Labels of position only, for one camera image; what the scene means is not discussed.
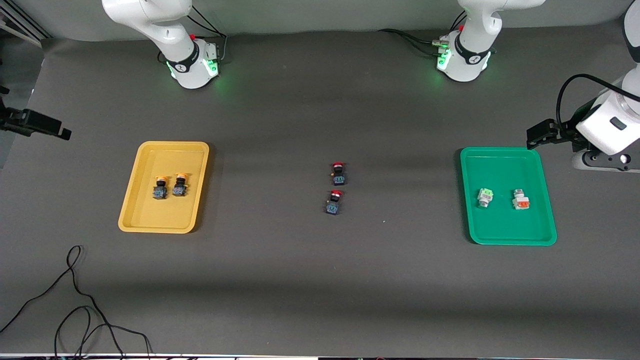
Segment black arm base cable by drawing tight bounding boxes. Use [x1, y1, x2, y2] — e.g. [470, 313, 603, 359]
[377, 11, 468, 57]
[157, 4, 228, 64]

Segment aluminium frame rail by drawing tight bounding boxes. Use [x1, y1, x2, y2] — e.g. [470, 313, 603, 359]
[0, 0, 52, 48]

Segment green plastic tray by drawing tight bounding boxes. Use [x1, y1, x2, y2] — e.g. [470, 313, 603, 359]
[460, 146, 558, 246]

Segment black left arm base cable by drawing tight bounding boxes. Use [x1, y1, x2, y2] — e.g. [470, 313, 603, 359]
[377, 11, 468, 57]

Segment black right arm base cable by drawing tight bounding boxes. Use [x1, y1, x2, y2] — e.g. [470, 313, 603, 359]
[157, 4, 228, 64]

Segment thin black loose cable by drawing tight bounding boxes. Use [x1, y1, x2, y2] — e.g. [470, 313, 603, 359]
[0, 245, 153, 360]

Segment yellow plastic tray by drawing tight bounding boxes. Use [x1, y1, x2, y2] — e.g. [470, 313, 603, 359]
[118, 141, 210, 234]

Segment dark grey table cover sheet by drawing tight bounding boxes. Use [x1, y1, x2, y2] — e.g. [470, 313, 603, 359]
[0, 20, 640, 358]

